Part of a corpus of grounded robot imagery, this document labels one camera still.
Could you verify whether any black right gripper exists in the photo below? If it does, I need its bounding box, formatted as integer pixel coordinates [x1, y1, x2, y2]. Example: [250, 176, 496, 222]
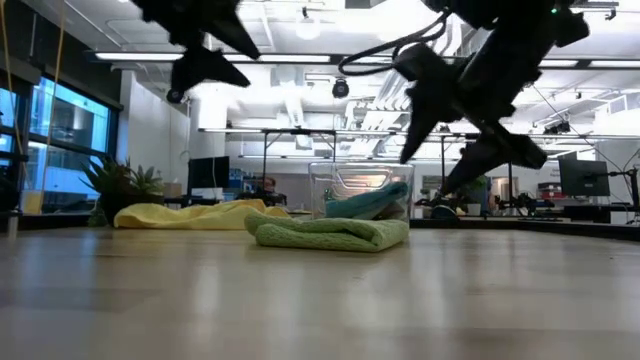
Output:
[394, 0, 591, 196]

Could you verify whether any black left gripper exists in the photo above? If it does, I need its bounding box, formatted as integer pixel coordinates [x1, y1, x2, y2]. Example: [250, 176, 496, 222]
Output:
[132, 0, 261, 94]

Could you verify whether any grey microfiber towel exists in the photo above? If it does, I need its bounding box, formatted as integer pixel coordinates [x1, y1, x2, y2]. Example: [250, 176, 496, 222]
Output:
[367, 199, 409, 221]

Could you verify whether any teal microfiber towel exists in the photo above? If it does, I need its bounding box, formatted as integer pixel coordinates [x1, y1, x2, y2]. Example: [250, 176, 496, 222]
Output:
[324, 181, 410, 220]

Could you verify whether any lime green microfiber towel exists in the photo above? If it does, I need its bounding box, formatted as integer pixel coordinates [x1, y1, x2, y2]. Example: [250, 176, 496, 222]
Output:
[243, 212, 410, 254]

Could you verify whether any yellow microfiber towel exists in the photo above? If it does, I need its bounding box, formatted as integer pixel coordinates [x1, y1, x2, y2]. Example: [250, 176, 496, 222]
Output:
[113, 198, 291, 231]

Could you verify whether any overhead light bar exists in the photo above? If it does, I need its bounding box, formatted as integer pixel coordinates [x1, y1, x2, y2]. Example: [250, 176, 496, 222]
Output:
[84, 49, 640, 70]

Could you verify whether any clear plastic bin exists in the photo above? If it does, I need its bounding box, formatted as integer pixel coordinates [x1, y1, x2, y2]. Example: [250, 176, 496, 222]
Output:
[308, 161, 415, 229]

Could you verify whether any black computer monitor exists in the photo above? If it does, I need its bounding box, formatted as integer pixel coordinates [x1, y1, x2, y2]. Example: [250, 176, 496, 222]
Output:
[188, 156, 231, 190]
[558, 158, 611, 198]

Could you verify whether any person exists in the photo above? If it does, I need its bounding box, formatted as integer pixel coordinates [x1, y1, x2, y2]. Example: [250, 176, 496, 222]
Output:
[259, 175, 289, 206]

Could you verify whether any large glass window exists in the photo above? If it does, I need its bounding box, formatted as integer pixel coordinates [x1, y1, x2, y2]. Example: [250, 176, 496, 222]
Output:
[0, 74, 120, 215]

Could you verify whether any potted succulent plant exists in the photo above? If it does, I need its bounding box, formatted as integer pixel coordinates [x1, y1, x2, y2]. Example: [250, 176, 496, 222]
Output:
[79, 157, 166, 226]

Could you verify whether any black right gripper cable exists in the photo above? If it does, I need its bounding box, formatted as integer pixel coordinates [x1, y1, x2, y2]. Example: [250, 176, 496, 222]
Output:
[338, 9, 451, 77]

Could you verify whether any yellow extension cable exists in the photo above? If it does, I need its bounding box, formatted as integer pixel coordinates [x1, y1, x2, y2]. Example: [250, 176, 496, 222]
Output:
[0, 0, 67, 214]

